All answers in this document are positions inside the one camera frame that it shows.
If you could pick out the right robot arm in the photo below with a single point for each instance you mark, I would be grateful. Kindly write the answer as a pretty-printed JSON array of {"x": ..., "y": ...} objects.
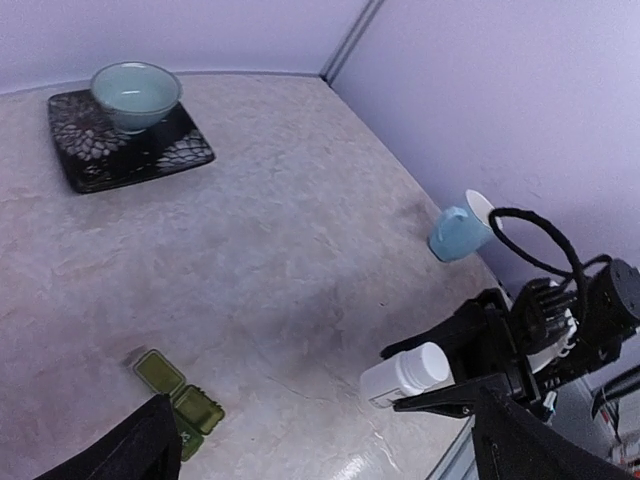
[{"x": 605, "y": 315}]

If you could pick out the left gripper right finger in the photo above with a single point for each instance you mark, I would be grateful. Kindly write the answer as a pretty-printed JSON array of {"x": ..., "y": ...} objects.
[{"x": 510, "y": 443}]

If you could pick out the celadon green bowl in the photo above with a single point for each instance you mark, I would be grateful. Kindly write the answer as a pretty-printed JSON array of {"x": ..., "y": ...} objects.
[{"x": 135, "y": 95}]

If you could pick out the light blue mug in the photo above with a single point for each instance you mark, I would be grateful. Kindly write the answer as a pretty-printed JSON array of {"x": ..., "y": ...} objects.
[{"x": 461, "y": 230}]

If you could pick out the front aluminium rail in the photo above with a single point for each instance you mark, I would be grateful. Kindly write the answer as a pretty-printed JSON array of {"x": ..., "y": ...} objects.
[{"x": 458, "y": 462}]

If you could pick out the cluttered background shelf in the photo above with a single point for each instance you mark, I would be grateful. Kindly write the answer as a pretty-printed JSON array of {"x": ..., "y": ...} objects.
[{"x": 617, "y": 404}]

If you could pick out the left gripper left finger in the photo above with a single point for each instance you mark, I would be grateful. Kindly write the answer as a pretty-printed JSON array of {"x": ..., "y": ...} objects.
[{"x": 146, "y": 445}]

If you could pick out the green three-compartment pill box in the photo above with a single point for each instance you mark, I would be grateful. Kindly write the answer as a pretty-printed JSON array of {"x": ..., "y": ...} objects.
[{"x": 195, "y": 413}]

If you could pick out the right aluminium frame post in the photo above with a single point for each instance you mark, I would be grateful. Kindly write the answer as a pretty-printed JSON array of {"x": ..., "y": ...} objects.
[{"x": 346, "y": 46}]

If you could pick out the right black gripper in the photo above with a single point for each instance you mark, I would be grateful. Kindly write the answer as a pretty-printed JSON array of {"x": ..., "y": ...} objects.
[{"x": 482, "y": 353}]

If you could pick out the black floral square plate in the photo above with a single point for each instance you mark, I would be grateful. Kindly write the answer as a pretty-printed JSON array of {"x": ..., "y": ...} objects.
[{"x": 96, "y": 157}]

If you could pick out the white pill bottle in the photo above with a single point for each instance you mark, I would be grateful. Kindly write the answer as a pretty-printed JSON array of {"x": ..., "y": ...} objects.
[{"x": 405, "y": 374}]

